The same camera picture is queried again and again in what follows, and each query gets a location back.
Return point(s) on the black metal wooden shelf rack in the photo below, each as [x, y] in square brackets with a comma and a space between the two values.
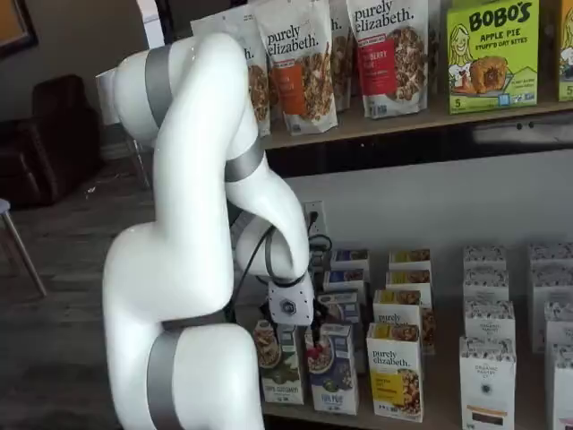
[447, 139]

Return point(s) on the white floral pantry carton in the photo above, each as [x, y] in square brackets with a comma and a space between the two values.
[560, 324]
[488, 320]
[553, 284]
[550, 254]
[563, 389]
[485, 284]
[488, 385]
[485, 256]

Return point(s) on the white wall outlet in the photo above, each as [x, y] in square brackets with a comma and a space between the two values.
[321, 208]

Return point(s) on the blue purely elizabeth granola bag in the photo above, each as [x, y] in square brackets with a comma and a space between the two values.
[259, 89]

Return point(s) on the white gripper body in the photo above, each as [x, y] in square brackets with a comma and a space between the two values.
[297, 295]

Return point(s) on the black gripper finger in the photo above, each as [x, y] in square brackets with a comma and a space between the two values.
[321, 310]
[317, 338]

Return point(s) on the yellow Bobo's snack box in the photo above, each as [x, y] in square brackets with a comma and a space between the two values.
[566, 49]

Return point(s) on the green Bobo's apple pie box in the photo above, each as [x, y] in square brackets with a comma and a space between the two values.
[492, 58]

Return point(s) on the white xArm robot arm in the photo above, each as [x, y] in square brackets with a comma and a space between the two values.
[179, 269]

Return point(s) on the yellow purely elizabeth box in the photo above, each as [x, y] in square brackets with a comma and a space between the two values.
[396, 380]
[409, 257]
[396, 309]
[409, 277]

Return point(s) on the dark framed picture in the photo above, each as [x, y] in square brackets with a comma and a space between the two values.
[13, 22]

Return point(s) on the dark brown armchair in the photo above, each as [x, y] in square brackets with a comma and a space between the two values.
[53, 148]

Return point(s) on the white flat panel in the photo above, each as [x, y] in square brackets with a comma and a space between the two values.
[150, 22]

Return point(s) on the chair with metal legs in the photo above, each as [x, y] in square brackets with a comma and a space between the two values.
[3, 207]

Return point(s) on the green white cereal box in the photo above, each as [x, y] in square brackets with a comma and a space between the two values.
[279, 380]

